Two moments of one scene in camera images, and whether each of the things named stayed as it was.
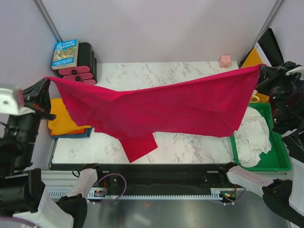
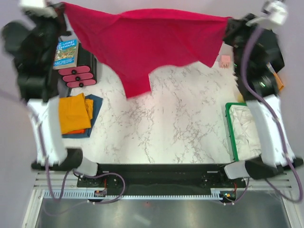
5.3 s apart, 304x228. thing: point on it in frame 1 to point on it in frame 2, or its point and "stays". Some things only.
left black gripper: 36,97 to 60,21
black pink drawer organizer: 86,71 stays
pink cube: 224,61 stays
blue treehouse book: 65,54 stays
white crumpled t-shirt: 253,137 stays
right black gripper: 269,74 to 237,25
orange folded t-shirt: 77,131 stays
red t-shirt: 212,105 to 133,43
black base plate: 156,178 stays
